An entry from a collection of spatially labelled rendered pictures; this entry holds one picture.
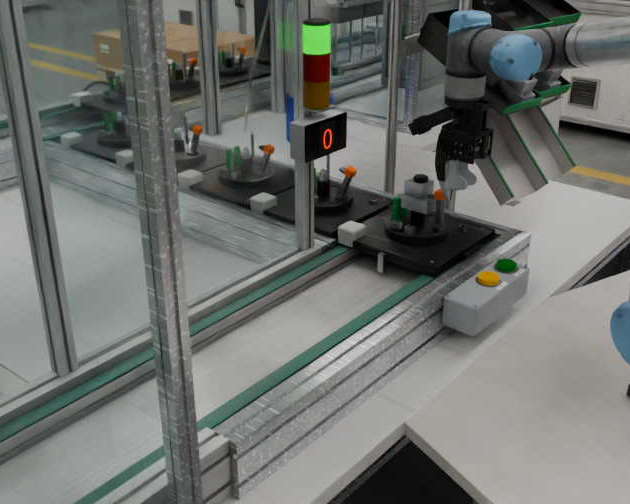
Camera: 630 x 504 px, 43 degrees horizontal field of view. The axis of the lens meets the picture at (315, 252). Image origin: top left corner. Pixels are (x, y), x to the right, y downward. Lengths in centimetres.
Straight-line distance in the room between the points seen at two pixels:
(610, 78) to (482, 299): 431
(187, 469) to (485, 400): 58
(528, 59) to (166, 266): 79
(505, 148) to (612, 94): 382
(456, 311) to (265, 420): 47
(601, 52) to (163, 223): 85
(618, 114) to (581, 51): 427
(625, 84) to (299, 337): 447
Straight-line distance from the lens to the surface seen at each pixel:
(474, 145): 151
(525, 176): 190
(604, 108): 574
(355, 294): 154
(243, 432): 112
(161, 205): 81
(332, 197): 179
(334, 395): 126
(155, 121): 79
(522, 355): 151
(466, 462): 125
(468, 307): 144
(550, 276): 180
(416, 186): 162
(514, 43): 139
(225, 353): 137
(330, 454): 124
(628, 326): 124
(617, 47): 139
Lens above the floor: 166
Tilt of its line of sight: 26 degrees down
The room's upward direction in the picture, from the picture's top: straight up
